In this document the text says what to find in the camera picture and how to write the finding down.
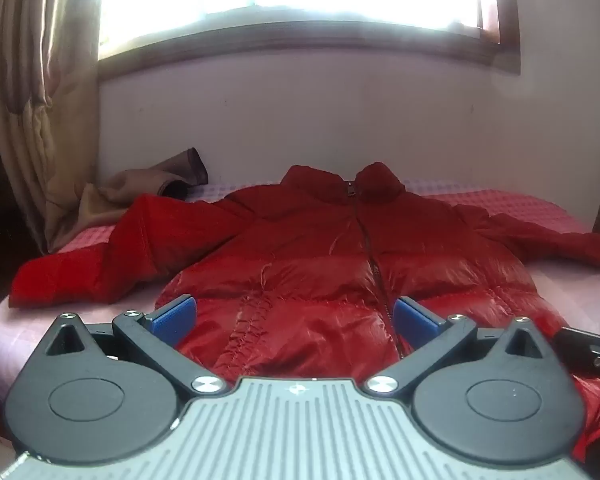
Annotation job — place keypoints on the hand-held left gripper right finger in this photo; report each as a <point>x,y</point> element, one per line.
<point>417,322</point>

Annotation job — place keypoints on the brown cloth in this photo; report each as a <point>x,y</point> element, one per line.
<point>147,180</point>

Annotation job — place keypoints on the red puffer jacket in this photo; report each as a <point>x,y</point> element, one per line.
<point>305,260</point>

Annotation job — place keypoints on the beige floral curtain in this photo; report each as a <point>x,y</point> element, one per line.
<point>35,110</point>

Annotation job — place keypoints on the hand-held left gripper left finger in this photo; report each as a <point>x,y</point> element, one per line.
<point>172,317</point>

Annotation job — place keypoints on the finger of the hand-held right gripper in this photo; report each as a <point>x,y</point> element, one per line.
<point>587,350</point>

